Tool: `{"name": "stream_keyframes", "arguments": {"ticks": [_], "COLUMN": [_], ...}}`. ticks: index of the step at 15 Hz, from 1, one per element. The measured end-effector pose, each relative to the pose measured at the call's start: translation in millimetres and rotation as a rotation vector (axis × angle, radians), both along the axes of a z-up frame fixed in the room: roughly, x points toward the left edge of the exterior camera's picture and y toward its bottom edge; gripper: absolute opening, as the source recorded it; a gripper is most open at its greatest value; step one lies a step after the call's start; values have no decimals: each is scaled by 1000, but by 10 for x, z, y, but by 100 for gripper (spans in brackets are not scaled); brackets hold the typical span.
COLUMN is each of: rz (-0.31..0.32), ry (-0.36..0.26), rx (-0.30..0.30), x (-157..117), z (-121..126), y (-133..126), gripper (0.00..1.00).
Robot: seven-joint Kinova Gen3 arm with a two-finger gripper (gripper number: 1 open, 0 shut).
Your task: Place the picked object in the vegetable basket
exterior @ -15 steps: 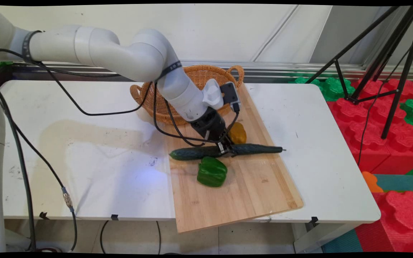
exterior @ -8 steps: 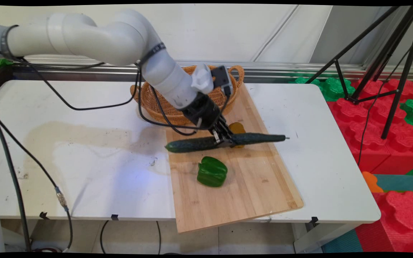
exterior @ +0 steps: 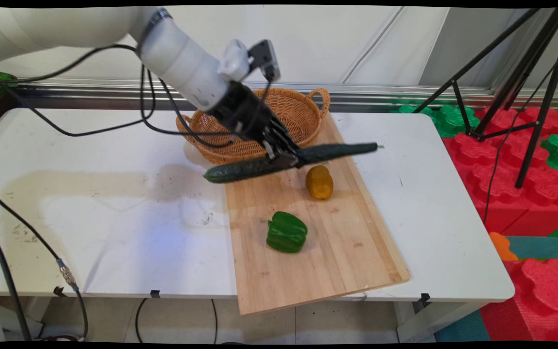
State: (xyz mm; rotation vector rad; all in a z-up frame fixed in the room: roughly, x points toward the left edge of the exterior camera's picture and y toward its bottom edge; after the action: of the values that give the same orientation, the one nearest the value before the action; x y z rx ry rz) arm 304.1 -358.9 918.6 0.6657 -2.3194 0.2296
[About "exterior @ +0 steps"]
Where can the white table leg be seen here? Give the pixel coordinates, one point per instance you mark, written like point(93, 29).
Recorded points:
point(429, 320)

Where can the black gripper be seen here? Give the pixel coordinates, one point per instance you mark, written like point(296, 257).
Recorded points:
point(242, 111)

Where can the wooden cutting board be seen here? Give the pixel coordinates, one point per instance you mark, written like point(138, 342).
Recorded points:
point(337, 261)

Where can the green bell pepper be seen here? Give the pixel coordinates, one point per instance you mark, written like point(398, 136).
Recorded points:
point(286, 235)

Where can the black tripod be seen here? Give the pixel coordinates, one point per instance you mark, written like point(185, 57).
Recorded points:
point(545, 106)

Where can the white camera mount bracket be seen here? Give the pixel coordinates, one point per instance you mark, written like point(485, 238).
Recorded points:
point(234, 60)

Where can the long dark green cucumber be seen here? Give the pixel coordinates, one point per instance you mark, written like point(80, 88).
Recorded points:
point(240, 170)

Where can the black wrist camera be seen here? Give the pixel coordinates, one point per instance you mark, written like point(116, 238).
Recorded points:
point(265, 58)

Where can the orange foam piece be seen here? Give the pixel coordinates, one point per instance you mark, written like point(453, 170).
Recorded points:
point(502, 247)

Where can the small green foam piece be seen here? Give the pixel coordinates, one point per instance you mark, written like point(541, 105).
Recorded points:
point(4, 83)

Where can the yellow bell pepper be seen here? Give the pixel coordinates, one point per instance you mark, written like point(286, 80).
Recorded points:
point(319, 183)

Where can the silver window rail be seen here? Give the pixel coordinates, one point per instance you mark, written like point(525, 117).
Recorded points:
point(380, 94)

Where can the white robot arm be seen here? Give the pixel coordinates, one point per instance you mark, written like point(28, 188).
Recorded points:
point(182, 63)

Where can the large red foam block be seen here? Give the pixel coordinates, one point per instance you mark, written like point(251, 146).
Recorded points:
point(502, 194)

